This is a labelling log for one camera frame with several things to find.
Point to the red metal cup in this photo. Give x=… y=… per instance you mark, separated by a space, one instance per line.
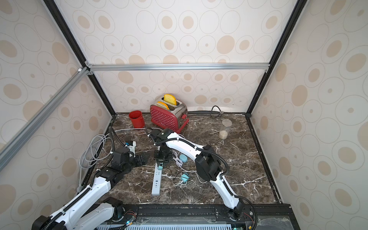
x=136 y=117

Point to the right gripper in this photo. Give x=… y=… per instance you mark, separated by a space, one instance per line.
x=162 y=155

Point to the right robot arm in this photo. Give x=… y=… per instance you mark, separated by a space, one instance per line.
x=210 y=167

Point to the white power strip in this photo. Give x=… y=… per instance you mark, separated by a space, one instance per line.
x=156 y=185

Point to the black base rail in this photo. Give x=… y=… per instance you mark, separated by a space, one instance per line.
x=178 y=217

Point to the left aluminium rail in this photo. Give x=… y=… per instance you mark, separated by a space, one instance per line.
x=13 y=147

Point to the front yellow toast slice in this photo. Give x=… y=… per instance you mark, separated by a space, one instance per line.
x=163 y=105

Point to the yellow toast slice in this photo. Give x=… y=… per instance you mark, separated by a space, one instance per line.
x=170 y=99
x=163 y=105

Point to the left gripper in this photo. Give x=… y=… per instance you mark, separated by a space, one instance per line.
x=140 y=162

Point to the rear yellow toast slice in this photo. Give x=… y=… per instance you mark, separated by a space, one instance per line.
x=170 y=99

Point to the horizontal aluminium rail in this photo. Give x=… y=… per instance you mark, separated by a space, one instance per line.
x=179 y=67

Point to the blue earbud case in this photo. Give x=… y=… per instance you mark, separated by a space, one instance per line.
x=183 y=158

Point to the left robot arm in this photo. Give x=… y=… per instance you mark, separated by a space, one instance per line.
x=86 y=195

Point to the red toaster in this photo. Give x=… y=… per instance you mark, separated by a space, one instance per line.
x=175 y=119

